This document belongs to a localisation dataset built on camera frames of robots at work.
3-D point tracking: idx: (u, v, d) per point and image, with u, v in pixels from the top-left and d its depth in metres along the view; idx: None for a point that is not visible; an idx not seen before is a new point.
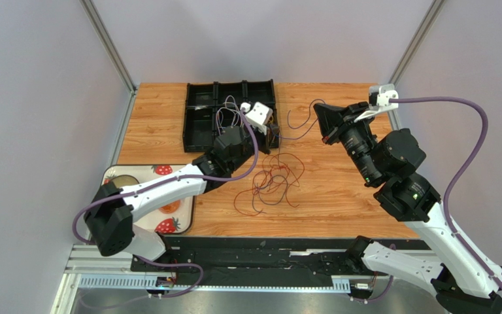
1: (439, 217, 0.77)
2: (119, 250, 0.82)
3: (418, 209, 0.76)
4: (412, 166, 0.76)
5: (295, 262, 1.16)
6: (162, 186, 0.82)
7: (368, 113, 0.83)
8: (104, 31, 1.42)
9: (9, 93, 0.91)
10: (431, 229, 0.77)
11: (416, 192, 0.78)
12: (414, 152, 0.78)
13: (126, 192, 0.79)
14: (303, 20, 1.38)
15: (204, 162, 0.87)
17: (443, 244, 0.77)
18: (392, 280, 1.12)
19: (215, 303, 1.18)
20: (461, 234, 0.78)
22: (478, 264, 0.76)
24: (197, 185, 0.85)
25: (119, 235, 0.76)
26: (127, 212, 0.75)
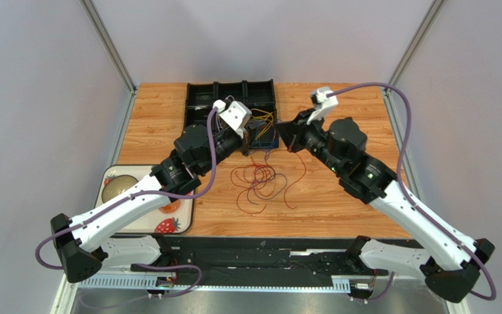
1: (396, 192, 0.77)
2: (94, 273, 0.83)
3: (374, 186, 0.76)
4: (354, 146, 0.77)
5: (295, 261, 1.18)
6: (112, 212, 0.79)
7: (315, 115, 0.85)
8: (104, 31, 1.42)
9: (9, 93, 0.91)
10: (389, 206, 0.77)
11: (370, 173, 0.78)
12: (354, 131, 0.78)
13: (74, 225, 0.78)
14: (303, 19, 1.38)
15: (165, 170, 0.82)
17: (406, 219, 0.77)
18: (391, 280, 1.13)
19: (216, 304, 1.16)
20: (423, 207, 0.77)
22: (445, 235, 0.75)
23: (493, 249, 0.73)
24: (156, 200, 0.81)
25: (77, 267, 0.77)
26: (74, 248, 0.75)
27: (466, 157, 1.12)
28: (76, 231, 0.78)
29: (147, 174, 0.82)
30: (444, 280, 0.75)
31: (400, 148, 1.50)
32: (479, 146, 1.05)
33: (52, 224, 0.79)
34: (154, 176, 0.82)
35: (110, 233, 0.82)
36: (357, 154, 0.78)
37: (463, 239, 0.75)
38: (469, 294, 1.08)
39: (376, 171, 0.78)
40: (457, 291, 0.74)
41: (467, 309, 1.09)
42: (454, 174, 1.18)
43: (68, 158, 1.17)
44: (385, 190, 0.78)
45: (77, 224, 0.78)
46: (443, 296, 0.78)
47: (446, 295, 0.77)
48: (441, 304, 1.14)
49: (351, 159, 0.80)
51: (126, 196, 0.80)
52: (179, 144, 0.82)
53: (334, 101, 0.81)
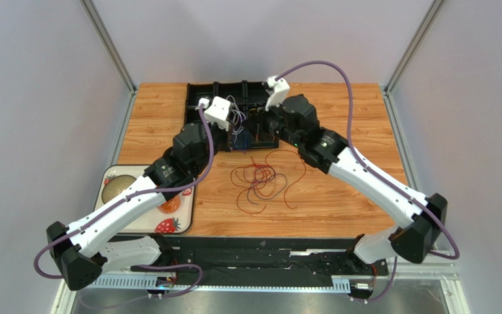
1: (349, 157, 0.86)
2: (96, 278, 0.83)
3: (325, 152, 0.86)
4: (302, 116, 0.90)
5: (295, 261, 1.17)
6: (110, 214, 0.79)
7: (272, 101, 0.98)
8: (104, 31, 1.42)
9: (8, 94, 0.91)
10: (343, 169, 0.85)
11: (324, 142, 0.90)
12: (301, 104, 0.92)
13: (71, 231, 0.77)
14: (303, 19, 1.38)
15: (158, 169, 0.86)
17: (361, 180, 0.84)
18: (391, 281, 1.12)
19: (216, 303, 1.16)
20: (374, 167, 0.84)
22: (397, 192, 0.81)
23: (445, 203, 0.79)
24: (152, 199, 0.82)
25: (78, 273, 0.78)
26: (75, 254, 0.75)
27: (466, 157, 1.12)
28: (74, 238, 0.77)
29: (141, 174, 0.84)
30: (403, 239, 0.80)
31: (400, 148, 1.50)
32: (479, 146, 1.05)
33: (48, 233, 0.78)
34: (148, 177, 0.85)
35: (108, 237, 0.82)
36: (308, 123, 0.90)
37: (415, 195, 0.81)
38: (469, 295, 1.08)
39: (330, 140, 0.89)
40: (417, 248, 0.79)
41: (467, 309, 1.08)
42: (454, 174, 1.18)
43: (68, 158, 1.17)
44: (339, 155, 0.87)
45: (74, 230, 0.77)
46: (408, 258, 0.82)
47: (410, 256, 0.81)
48: (442, 305, 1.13)
49: (306, 131, 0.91)
51: (121, 198, 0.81)
52: (176, 142, 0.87)
53: (286, 86, 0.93)
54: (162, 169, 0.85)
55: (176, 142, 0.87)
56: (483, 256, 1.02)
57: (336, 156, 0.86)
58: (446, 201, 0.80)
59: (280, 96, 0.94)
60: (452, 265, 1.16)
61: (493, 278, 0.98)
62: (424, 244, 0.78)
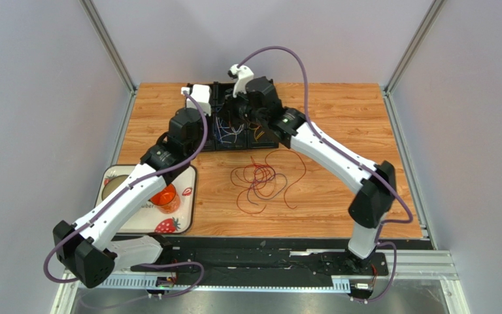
1: (306, 131, 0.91)
2: (110, 271, 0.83)
3: (286, 127, 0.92)
4: (262, 93, 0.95)
5: (295, 261, 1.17)
6: (116, 204, 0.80)
7: (238, 86, 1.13)
8: (104, 31, 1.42)
9: (8, 94, 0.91)
10: (301, 141, 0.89)
11: (285, 118, 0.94)
12: (262, 84, 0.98)
13: (80, 227, 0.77)
14: (302, 19, 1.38)
15: (153, 155, 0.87)
17: (316, 152, 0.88)
18: (391, 281, 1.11)
19: (215, 303, 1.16)
20: (329, 139, 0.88)
22: (348, 160, 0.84)
23: (389, 167, 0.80)
24: (155, 183, 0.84)
25: (93, 268, 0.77)
26: (88, 246, 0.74)
27: (466, 157, 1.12)
28: (83, 232, 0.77)
29: (139, 163, 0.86)
30: (354, 203, 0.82)
31: (400, 148, 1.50)
32: (479, 146, 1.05)
33: (55, 232, 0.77)
34: (146, 164, 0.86)
35: (117, 227, 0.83)
36: (268, 101, 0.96)
37: (365, 162, 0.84)
38: (469, 295, 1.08)
39: (290, 116, 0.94)
40: (368, 210, 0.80)
41: (467, 309, 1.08)
42: (453, 174, 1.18)
43: (68, 158, 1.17)
44: (297, 129, 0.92)
45: (83, 224, 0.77)
46: (365, 224, 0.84)
47: (365, 221, 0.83)
48: (442, 305, 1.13)
49: (267, 108, 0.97)
51: (125, 186, 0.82)
52: (172, 126, 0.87)
53: (250, 71, 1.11)
54: (157, 154, 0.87)
55: (171, 125, 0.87)
56: (483, 256, 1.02)
57: (294, 129, 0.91)
58: (393, 166, 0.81)
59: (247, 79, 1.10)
60: (452, 265, 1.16)
61: (493, 278, 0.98)
62: (374, 206, 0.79)
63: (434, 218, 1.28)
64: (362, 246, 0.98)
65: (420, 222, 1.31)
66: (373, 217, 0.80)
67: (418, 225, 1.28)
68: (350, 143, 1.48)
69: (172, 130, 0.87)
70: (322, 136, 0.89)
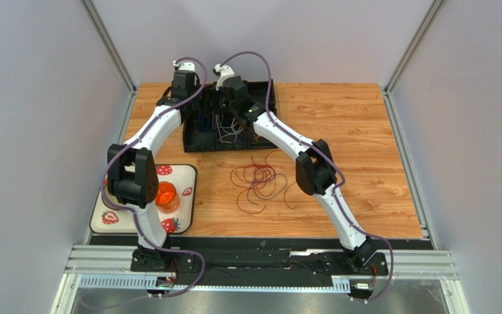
1: (264, 118, 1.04)
2: (155, 191, 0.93)
3: (250, 116, 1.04)
4: (234, 89, 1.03)
5: (295, 261, 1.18)
6: (153, 127, 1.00)
7: (220, 83, 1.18)
8: (104, 31, 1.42)
9: (7, 95, 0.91)
10: (258, 125, 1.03)
11: (251, 109, 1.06)
12: (236, 80, 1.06)
13: (132, 142, 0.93)
14: (302, 19, 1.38)
15: (167, 100, 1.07)
17: (271, 135, 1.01)
18: (391, 280, 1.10)
19: (215, 304, 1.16)
20: (280, 123, 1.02)
22: (291, 138, 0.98)
23: (322, 143, 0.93)
24: (176, 116, 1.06)
25: (150, 176, 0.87)
26: (146, 152, 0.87)
27: (465, 156, 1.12)
28: (136, 146, 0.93)
29: (157, 105, 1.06)
30: (297, 173, 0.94)
31: (400, 148, 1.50)
32: (479, 145, 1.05)
33: (110, 155, 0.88)
34: (162, 105, 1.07)
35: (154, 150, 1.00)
36: (240, 95, 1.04)
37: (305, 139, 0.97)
38: (470, 295, 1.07)
39: (255, 108, 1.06)
40: (306, 178, 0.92)
41: (467, 309, 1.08)
42: (454, 174, 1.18)
43: (68, 158, 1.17)
44: (258, 118, 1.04)
45: (134, 139, 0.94)
46: (308, 191, 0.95)
47: (308, 188, 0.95)
48: (442, 305, 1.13)
49: (238, 101, 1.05)
51: (155, 117, 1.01)
52: (176, 77, 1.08)
53: (231, 70, 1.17)
54: (170, 99, 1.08)
55: (176, 77, 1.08)
56: (484, 256, 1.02)
57: (256, 117, 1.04)
58: (327, 142, 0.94)
59: (228, 77, 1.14)
60: (453, 265, 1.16)
61: (493, 277, 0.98)
62: (310, 173, 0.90)
63: (434, 218, 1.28)
64: (342, 232, 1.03)
65: (420, 222, 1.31)
66: (311, 184, 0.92)
67: (418, 225, 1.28)
68: (350, 143, 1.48)
69: (178, 80, 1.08)
70: (276, 121, 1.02)
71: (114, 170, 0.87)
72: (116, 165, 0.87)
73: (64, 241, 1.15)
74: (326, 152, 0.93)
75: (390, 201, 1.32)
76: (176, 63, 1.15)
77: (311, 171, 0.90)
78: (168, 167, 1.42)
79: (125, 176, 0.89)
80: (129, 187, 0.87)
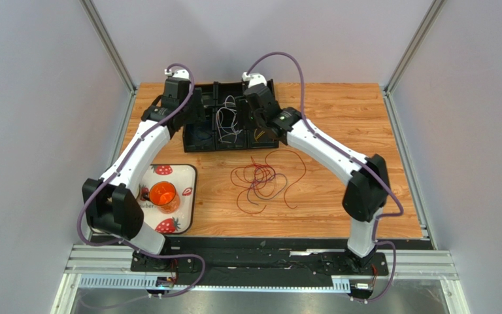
1: (301, 127, 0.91)
2: (140, 222, 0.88)
3: (280, 123, 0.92)
4: (258, 95, 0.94)
5: (295, 261, 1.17)
6: (134, 154, 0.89)
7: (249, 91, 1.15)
8: (104, 31, 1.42)
9: (7, 95, 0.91)
10: (295, 137, 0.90)
11: (282, 116, 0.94)
12: (257, 86, 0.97)
13: (109, 176, 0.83)
14: (302, 19, 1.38)
15: (152, 112, 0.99)
17: (310, 146, 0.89)
18: (391, 280, 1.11)
19: (215, 303, 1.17)
20: (321, 133, 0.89)
22: (340, 153, 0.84)
23: (379, 159, 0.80)
24: (161, 133, 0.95)
25: (131, 212, 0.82)
26: (124, 190, 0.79)
27: (465, 156, 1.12)
28: (114, 181, 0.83)
29: (140, 121, 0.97)
30: (347, 195, 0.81)
31: (400, 148, 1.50)
32: (479, 145, 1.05)
33: (84, 190, 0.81)
34: (148, 121, 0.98)
35: (139, 178, 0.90)
36: (265, 101, 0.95)
37: (356, 156, 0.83)
38: (469, 294, 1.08)
39: (287, 114, 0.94)
40: (359, 203, 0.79)
41: (467, 309, 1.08)
42: (453, 173, 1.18)
43: (68, 158, 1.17)
44: (292, 125, 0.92)
45: (112, 173, 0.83)
46: (357, 217, 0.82)
47: (358, 213, 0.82)
48: (442, 305, 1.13)
49: (263, 108, 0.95)
51: (137, 139, 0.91)
52: (168, 86, 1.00)
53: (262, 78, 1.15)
54: (156, 112, 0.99)
55: (167, 86, 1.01)
56: (484, 256, 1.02)
57: (289, 125, 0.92)
58: (384, 158, 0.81)
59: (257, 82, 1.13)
60: (452, 265, 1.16)
61: (493, 277, 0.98)
62: (365, 197, 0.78)
63: (434, 218, 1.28)
64: (359, 243, 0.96)
65: (420, 222, 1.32)
66: (364, 210, 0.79)
67: (418, 225, 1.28)
68: (351, 143, 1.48)
69: (167, 89, 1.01)
70: (316, 131, 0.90)
71: (91, 205, 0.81)
72: (93, 201, 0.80)
73: (64, 241, 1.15)
74: (382, 170, 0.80)
75: (390, 201, 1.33)
76: (170, 71, 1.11)
77: (367, 195, 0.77)
78: (168, 167, 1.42)
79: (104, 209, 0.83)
80: (110, 224, 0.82)
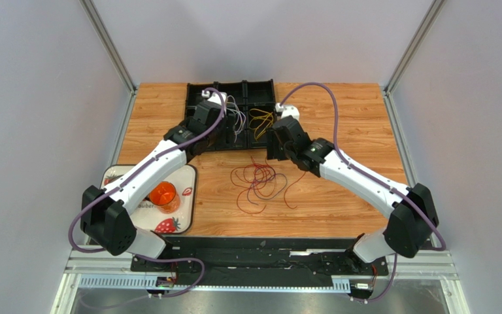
1: (334, 158, 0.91)
2: (131, 242, 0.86)
3: (312, 155, 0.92)
4: (287, 128, 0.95)
5: (295, 261, 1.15)
6: (143, 173, 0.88)
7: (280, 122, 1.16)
8: (104, 31, 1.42)
9: (7, 95, 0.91)
10: (329, 168, 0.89)
11: (314, 147, 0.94)
12: (286, 118, 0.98)
13: (111, 190, 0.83)
14: (302, 19, 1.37)
15: (176, 133, 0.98)
17: (346, 178, 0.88)
18: (391, 281, 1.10)
19: (215, 303, 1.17)
20: (356, 163, 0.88)
22: (378, 184, 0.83)
23: (423, 188, 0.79)
24: (177, 157, 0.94)
25: (121, 230, 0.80)
26: (119, 207, 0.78)
27: (465, 157, 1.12)
28: (114, 195, 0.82)
29: (162, 140, 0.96)
30: (389, 229, 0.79)
31: (400, 148, 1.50)
32: (479, 146, 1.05)
33: (84, 197, 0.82)
34: (169, 140, 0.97)
35: (142, 197, 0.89)
36: (295, 133, 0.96)
37: (396, 186, 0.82)
38: (468, 294, 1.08)
39: (319, 145, 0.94)
40: (405, 237, 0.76)
41: (467, 309, 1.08)
42: (453, 173, 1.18)
43: (68, 158, 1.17)
44: (325, 157, 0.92)
45: (114, 188, 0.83)
46: (404, 252, 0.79)
47: (404, 248, 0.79)
48: (442, 304, 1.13)
49: (293, 140, 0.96)
51: (151, 157, 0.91)
52: (199, 110, 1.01)
53: (295, 112, 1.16)
54: (180, 133, 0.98)
55: (198, 110, 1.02)
56: (484, 256, 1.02)
57: (322, 157, 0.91)
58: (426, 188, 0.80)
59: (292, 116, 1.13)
60: (452, 265, 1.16)
61: (492, 278, 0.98)
62: (410, 230, 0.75)
63: None
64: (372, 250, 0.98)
65: None
66: (410, 244, 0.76)
67: None
68: (351, 143, 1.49)
69: (197, 113, 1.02)
70: (350, 161, 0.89)
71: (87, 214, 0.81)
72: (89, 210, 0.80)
73: (64, 241, 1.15)
74: (427, 201, 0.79)
75: None
76: (206, 93, 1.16)
77: (412, 227, 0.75)
78: None
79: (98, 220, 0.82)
80: (99, 236, 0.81)
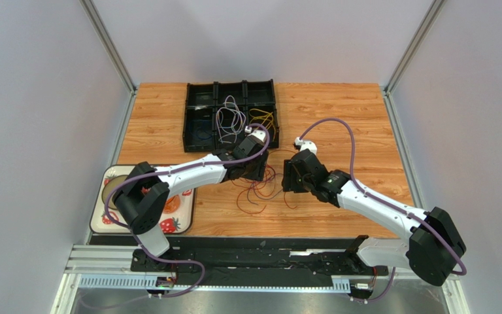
1: (351, 188, 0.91)
2: (148, 228, 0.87)
3: (330, 186, 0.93)
4: (304, 161, 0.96)
5: (295, 261, 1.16)
6: (191, 169, 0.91)
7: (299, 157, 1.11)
8: (104, 31, 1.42)
9: (7, 95, 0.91)
10: (346, 197, 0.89)
11: (331, 178, 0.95)
12: (303, 151, 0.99)
13: (161, 171, 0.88)
14: (303, 19, 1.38)
15: (223, 154, 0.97)
17: (364, 207, 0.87)
18: (391, 280, 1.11)
19: (216, 304, 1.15)
20: (373, 191, 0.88)
22: (394, 209, 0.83)
23: (439, 212, 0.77)
24: (219, 173, 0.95)
25: (152, 211, 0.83)
26: (164, 188, 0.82)
27: (465, 156, 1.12)
28: (162, 177, 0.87)
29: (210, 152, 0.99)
30: (412, 256, 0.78)
31: (400, 148, 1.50)
32: (479, 145, 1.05)
33: (135, 169, 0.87)
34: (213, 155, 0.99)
35: (178, 191, 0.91)
36: (312, 166, 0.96)
37: (414, 211, 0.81)
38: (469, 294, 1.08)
39: (336, 176, 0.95)
40: (429, 263, 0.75)
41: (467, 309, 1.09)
42: (453, 173, 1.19)
43: (67, 157, 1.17)
44: (342, 188, 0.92)
45: (165, 171, 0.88)
46: (433, 279, 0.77)
47: (431, 275, 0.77)
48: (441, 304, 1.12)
49: (311, 173, 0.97)
51: (199, 162, 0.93)
52: (246, 140, 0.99)
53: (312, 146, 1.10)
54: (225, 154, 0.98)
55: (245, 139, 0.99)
56: (484, 256, 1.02)
57: (338, 188, 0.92)
58: (445, 213, 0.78)
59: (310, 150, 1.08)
60: None
61: (493, 277, 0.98)
62: (433, 256, 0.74)
63: None
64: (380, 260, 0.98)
65: None
66: (437, 271, 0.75)
67: None
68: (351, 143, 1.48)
69: (244, 142, 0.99)
70: (367, 190, 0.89)
71: (130, 184, 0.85)
72: (134, 182, 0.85)
73: (63, 241, 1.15)
74: (446, 225, 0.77)
75: None
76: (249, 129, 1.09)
77: (433, 254, 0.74)
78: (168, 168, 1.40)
79: (133, 194, 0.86)
80: (129, 209, 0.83)
